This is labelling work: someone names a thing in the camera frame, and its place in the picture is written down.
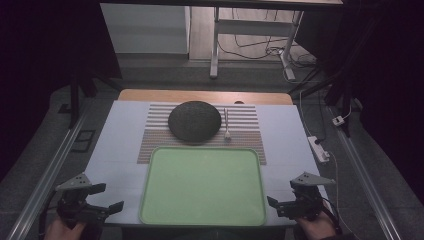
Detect person's right hand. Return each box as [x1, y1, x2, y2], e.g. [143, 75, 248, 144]
[294, 211, 337, 240]

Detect white-legged desk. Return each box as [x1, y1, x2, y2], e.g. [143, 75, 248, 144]
[99, 0, 344, 81]

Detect white cable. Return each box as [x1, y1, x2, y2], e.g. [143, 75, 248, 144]
[328, 151, 358, 239]

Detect black stand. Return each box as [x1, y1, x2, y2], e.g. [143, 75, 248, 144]
[68, 66, 123, 129]
[288, 59, 354, 138]

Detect white power strip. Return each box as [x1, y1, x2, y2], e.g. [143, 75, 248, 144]
[307, 135, 331, 164]

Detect green tray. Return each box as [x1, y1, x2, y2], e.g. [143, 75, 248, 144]
[138, 146, 268, 228]

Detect white cabinet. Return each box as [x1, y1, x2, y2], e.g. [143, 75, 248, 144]
[99, 3, 192, 55]

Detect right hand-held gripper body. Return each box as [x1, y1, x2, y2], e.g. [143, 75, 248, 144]
[279, 171, 336, 222]

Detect person's left hand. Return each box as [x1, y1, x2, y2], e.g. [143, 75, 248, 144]
[43, 214, 87, 240]

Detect black floor cables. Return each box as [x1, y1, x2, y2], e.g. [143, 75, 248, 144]
[218, 8, 318, 68]

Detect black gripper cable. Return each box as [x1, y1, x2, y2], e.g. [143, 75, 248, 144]
[320, 197, 344, 235]

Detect aluminium rail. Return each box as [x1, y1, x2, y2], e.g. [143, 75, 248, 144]
[328, 106, 403, 240]
[6, 109, 88, 240]

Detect silver fork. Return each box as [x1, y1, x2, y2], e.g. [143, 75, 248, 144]
[223, 107, 232, 141]

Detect black frame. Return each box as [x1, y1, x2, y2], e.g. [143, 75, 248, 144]
[71, 129, 96, 154]

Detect striped placemat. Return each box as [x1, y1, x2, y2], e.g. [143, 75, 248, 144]
[137, 103, 268, 166]

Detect dark round plate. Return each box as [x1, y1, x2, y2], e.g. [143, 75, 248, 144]
[167, 100, 223, 144]

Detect dark curtain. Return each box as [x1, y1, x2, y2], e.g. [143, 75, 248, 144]
[0, 0, 123, 183]
[293, 0, 424, 201]

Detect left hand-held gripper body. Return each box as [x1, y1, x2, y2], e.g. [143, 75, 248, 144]
[54, 172, 111, 229]

